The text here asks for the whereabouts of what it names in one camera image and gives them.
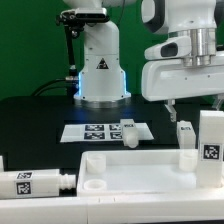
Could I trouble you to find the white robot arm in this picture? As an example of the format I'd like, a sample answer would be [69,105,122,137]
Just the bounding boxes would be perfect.
[61,0,224,109]

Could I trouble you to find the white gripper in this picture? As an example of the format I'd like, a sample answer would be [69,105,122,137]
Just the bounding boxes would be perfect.
[141,58,224,122]

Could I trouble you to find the white L-shaped obstacle wall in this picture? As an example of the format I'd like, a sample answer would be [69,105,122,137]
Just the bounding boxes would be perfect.
[0,155,224,224]

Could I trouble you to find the black camera on stand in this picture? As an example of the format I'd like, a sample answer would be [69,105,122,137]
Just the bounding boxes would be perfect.
[56,8,110,96]

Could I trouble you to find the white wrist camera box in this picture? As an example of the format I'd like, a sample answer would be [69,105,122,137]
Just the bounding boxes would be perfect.
[144,36,192,60]

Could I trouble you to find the white desk top tray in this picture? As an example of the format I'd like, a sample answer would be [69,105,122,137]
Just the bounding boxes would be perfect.
[77,149,224,200]

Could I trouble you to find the white marker sheet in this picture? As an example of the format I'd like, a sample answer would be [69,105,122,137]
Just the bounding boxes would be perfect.
[60,123,154,143]

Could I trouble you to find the black cables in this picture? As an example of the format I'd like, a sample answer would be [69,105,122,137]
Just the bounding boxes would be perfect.
[31,77,78,98]

